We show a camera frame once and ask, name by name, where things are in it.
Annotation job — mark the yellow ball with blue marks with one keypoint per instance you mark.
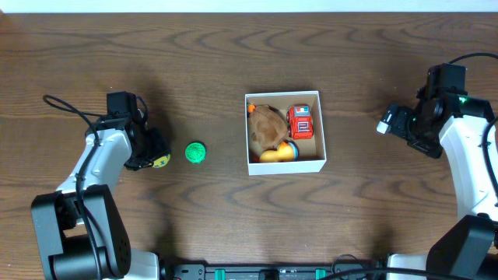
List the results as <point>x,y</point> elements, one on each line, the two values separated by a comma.
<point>161,161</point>

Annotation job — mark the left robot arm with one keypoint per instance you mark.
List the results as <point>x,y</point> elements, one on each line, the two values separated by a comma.
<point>79,231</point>

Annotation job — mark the white cardboard box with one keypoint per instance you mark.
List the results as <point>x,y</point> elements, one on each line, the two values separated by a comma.
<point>312,152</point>

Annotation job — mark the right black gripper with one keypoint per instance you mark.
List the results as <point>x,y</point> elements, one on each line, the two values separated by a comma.
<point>432,148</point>

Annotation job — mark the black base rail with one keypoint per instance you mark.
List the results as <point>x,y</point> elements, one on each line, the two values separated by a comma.
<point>201,270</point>

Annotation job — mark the red toy truck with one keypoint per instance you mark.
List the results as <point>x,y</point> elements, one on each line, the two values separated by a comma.
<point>300,122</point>

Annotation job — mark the orange duck toy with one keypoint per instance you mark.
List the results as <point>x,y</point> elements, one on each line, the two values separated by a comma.
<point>285,152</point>

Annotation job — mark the brown plush toy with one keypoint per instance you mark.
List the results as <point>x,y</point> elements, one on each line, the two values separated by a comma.
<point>268,128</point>

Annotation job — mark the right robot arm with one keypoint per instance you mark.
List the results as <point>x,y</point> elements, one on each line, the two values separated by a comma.
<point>448,122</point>

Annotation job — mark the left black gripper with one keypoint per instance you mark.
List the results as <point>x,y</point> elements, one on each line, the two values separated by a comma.
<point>152,148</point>

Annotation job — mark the green ridged ball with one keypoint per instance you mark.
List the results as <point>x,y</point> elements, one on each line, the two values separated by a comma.
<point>195,152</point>

